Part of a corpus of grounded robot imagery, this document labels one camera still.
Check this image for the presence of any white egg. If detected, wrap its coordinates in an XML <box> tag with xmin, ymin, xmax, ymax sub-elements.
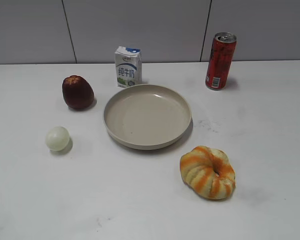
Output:
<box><xmin>45</xmin><ymin>126</ymin><xmax>70</xmax><ymax>152</ymax></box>

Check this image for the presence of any beige round plate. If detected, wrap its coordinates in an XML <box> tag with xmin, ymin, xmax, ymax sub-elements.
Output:
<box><xmin>103</xmin><ymin>84</ymin><xmax>192</xmax><ymax>151</ymax></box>

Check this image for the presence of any white milk carton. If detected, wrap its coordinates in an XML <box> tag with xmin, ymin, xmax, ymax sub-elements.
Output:
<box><xmin>114</xmin><ymin>46</ymin><xmax>142</xmax><ymax>88</ymax></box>

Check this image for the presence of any dark red jujube toy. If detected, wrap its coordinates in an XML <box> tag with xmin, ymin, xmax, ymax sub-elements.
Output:
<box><xmin>62</xmin><ymin>75</ymin><xmax>95</xmax><ymax>110</ymax></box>

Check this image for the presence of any red soda can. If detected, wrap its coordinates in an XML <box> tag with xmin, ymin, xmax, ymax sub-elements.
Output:
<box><xmin>205</xmin><ymin>32</ymin><xmax>237</xmax><ymax>90</ymax></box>

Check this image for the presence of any orange striped ring bread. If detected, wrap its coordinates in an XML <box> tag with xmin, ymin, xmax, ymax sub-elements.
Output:
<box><xmin>179</xmin><ymin>145</ymin><xmax>236</xmax><ymax>200</ymax></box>

